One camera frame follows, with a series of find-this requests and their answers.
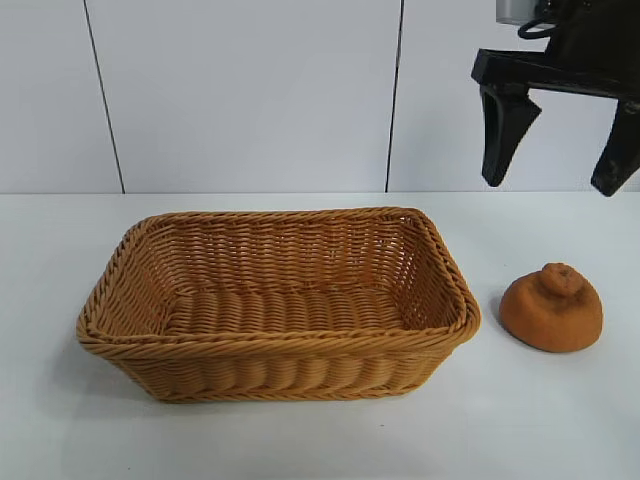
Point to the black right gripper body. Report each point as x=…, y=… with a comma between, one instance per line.
x=585, y=55

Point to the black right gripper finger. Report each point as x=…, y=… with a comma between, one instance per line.
x=617, y=155
x=502, y=135

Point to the orange-brown bread bun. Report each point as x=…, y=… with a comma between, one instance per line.
x=545, y=320

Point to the woven wicker basket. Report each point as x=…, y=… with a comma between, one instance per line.
x=275, y=370

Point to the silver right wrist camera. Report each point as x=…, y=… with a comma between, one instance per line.
x=510, y=11

